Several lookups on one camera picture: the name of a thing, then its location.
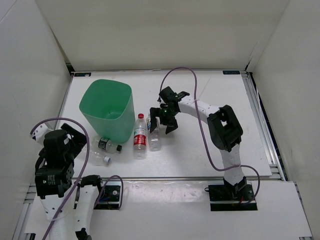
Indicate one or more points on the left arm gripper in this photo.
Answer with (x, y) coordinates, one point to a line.
(44, 152)

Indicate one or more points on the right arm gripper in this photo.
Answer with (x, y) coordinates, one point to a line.
(172, 125)

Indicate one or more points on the clear white cap bottle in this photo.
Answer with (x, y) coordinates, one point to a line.
(98, 157)

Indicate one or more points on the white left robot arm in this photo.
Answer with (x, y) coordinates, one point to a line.
(68, 204)

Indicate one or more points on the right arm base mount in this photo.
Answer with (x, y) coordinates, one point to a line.
(223, 200)

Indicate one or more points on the red cap water bottle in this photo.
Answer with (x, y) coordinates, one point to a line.
(140, 137)

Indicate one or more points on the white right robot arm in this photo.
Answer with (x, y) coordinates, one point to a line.
(224, 129)

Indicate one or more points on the grapefruit label white cap bottle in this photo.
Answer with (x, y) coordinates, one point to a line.
(154, 140)

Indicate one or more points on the green plastic bin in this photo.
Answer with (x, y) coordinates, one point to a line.
(108, 107)

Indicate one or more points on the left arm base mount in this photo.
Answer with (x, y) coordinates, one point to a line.
(111, 194)

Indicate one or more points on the black cap black label bottle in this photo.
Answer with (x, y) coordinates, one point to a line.
(106, 145)

